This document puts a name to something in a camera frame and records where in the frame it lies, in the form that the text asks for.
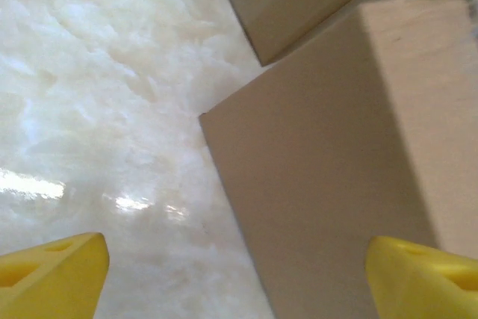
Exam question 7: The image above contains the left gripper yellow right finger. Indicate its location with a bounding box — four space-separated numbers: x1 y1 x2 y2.
364 235 478 319

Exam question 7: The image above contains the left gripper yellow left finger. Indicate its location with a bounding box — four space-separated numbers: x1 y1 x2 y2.
0 232 111 319

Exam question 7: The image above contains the taped brown cardboard box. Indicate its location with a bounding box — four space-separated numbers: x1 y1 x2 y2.
197 0 478 319

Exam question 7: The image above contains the brown cardboard box torn tape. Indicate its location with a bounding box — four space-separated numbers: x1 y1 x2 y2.
208 0 406 67

